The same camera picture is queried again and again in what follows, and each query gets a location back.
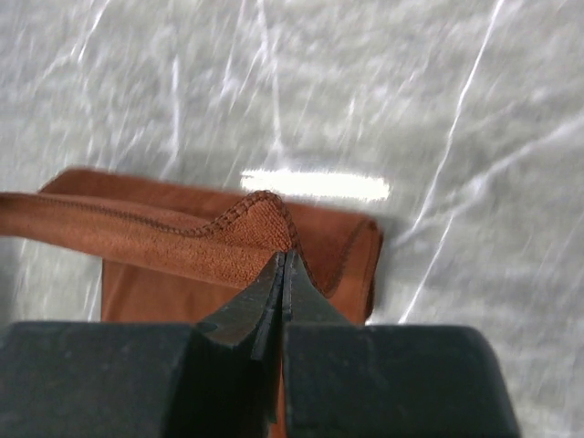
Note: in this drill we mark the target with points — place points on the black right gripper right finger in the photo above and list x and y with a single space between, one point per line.
348 380

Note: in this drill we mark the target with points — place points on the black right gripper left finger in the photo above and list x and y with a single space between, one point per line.
218 377

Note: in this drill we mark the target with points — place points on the rust brown towel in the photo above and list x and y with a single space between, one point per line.
174 254

